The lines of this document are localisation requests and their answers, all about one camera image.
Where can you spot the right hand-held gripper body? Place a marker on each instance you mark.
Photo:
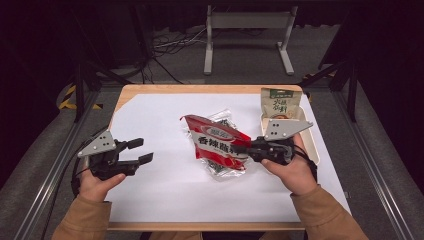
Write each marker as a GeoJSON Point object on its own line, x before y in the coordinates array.
{"type": "Point", "coordinates": [283, 128]}

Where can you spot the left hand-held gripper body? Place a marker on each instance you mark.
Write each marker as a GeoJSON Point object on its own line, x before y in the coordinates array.
{"type": "Point", "coordinates": [98, 145]}

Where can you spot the beige green snack packet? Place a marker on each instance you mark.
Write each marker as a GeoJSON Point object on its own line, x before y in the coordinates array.
{"type": "Point", "coordinates": [280, 103]}

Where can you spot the red snack packet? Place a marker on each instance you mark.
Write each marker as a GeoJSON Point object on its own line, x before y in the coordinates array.
{"type": "Point", "coordinates": [213, 143]}

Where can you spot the white plastic bin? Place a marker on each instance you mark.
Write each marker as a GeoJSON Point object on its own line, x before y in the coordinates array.
{"type": "Point", "coordinates": [311, 142]}

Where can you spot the clear dark seaweed packet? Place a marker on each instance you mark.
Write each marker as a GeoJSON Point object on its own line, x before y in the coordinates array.
{"type": "Point", "coordinates": [216, 170]}

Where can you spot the person's left hand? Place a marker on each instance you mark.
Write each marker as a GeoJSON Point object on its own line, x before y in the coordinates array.
{"type": "Point", "coordinates": [95, 190]}

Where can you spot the person's right hand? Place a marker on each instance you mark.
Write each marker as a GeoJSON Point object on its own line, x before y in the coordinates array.
{"type": "Point", "coordinates": [295, 176]}

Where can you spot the white table mat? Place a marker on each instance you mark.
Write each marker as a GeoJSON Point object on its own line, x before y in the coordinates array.
{"type": "Point", "coordinates": [160, 116]}

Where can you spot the black metal stand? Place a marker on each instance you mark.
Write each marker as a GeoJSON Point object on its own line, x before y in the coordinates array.
{"type": "Point", "coordinates": [351, 90]}
{"type": "Point", "coordinates": [79, 90]}

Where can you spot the yellow black hazard tape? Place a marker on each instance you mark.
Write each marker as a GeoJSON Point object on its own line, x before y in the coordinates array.
{"type": "Point", "coordinates": [68, 95]}

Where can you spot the grey metal stand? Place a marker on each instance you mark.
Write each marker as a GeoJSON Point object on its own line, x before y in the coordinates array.
{"type": "Point", "coordinates": [246, 20]}

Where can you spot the aluminium floor rail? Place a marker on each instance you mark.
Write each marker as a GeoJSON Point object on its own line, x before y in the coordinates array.
{"type": "Point", "coordinates": [56, 166]}
{"type": "Point", "coordinates": [370, 160]}

